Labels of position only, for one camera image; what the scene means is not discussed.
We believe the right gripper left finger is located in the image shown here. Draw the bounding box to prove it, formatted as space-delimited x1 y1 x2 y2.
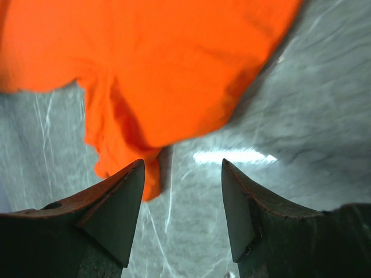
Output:
1 159 145 277

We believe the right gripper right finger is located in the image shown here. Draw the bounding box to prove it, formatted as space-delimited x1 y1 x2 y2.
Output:
221 160 370 277

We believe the orange t shirt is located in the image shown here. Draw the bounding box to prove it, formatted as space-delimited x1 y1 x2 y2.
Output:
1 0 301 201

